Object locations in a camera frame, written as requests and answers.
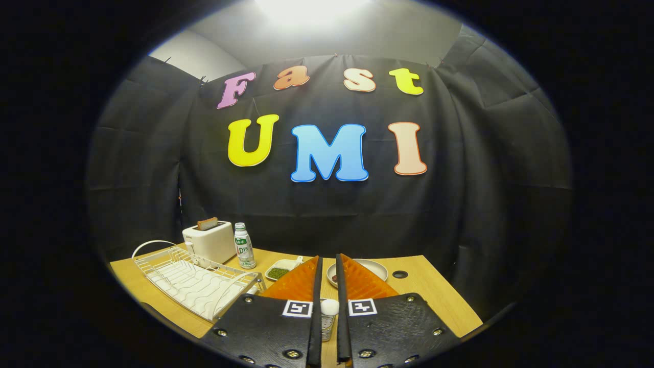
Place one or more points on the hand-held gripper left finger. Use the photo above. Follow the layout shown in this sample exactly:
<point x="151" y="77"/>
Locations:
<point x="316" y="327"/>

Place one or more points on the brown toast slice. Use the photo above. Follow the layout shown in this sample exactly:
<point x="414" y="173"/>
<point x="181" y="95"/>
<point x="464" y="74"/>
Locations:
<point x="207" y="224"/>

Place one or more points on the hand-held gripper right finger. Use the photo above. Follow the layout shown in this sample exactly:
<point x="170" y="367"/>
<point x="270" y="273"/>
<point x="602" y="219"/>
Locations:
<point x="341" y="327"/>

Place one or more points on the clear bottle with green label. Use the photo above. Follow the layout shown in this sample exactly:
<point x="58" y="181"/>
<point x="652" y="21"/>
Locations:
<point x="244" y="250"/>

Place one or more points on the black backdrop cloth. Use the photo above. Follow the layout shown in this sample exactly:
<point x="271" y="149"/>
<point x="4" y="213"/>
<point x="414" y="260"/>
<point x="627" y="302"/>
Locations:
<point x="485" y="179"/>

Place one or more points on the green beans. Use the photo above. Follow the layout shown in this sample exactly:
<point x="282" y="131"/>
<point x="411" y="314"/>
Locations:
<point x="278" y="273"/>

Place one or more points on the white toaster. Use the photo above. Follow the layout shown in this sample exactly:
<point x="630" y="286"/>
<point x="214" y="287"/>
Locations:
<point x="212" y="245"/>

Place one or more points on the white plate with sausages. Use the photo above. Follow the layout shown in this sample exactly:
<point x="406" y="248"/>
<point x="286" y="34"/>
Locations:
<point x="375" y="268"/>

